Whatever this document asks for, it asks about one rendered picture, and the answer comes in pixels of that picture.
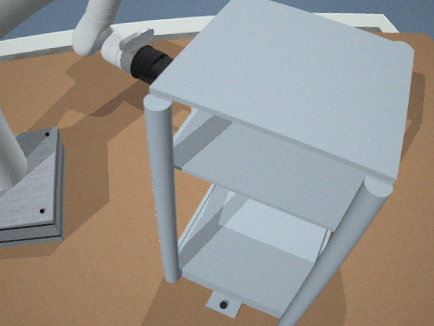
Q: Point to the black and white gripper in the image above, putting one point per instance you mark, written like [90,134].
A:
[140,60]

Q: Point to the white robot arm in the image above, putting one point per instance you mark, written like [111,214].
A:
[99,15]

